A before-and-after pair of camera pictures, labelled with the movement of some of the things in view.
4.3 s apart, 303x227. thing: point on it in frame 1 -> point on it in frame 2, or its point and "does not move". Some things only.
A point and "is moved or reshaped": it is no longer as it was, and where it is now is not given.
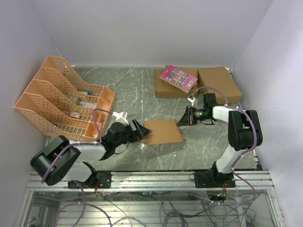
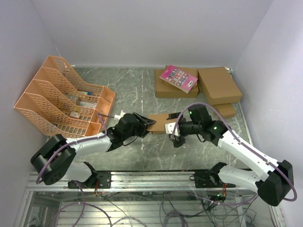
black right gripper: [188, 117] -> [178, 141]
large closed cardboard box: [219, 77] does not move
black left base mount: [97, 180] does not move
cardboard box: [163, 131] is moved or reshaped
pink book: [178, 78] does not move
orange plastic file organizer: [56, 101] does not move
